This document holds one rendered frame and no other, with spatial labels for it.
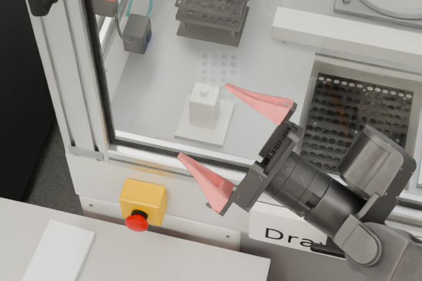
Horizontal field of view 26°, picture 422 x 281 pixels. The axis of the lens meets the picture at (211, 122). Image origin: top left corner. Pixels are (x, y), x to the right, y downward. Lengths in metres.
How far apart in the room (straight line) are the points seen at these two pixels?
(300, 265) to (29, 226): 0.50
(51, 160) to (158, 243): 1.04
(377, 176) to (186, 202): 0.64
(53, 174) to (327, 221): 1.70
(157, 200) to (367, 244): 0.64
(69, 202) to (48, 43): 1.32
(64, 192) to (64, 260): 0.97
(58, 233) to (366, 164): 0.81
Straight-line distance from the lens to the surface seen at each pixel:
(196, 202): 1.57
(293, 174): 1.00
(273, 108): 0.98
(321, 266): 1.69
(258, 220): 1.54
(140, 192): 1.55
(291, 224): 1.53
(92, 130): 1.47
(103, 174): 1.58
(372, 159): 0.99
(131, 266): 1.65
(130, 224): 1.55
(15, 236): 1.71
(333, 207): 1.00
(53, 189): 2.62
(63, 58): 1.31
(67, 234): 1.67
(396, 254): 0.96
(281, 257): 1.69
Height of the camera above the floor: 2.27
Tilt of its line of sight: 58 degrees down
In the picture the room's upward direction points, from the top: straight up
